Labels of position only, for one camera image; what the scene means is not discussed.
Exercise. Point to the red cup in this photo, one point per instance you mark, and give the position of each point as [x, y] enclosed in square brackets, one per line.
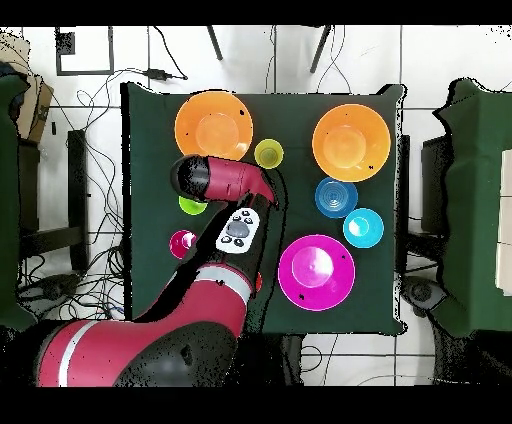
[180, 244]

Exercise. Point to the dark blue bowl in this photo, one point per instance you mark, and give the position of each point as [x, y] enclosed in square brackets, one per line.
[336, 198]

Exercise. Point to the black stand base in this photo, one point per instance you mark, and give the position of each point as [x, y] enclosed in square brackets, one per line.
[56, 286]
[422, 292]

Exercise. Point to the large pink bowl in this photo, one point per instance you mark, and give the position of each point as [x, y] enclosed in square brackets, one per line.
[316, 272]

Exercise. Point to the green cup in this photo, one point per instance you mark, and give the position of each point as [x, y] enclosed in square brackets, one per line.
[192, 207]

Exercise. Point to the dark green tablecloth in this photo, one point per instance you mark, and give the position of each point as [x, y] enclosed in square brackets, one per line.
[160, 160]

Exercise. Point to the black power adapter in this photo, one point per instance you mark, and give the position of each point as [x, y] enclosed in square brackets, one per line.
[156, 74]

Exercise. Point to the black bench frame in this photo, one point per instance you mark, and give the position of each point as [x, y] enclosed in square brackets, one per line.
[78, 180]

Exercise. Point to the orange cup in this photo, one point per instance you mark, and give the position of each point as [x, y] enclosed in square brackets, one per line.
[258, 282]

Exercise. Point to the large orange bowl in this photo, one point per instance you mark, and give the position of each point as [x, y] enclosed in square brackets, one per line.
[216, 128]
[351, 142]

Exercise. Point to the light blue bowl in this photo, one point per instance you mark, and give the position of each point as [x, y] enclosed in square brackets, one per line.
[364, 228]

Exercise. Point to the green cloth covered table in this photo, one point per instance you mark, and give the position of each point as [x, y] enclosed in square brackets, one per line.
[8, 200]
[476, 200]

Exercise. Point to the black tripod leg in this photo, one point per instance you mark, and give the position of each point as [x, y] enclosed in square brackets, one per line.
[321, 48]
[214, 43]

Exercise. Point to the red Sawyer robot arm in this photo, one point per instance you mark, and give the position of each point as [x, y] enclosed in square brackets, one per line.
[224, 180]

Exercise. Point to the cardboard box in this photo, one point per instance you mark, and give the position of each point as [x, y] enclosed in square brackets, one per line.
[36, 104]

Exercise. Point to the yellow cup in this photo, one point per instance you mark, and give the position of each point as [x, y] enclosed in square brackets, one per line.
[268, 154]

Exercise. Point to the white stacked boxes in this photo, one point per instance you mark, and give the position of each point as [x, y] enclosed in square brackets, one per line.
[506, 220]

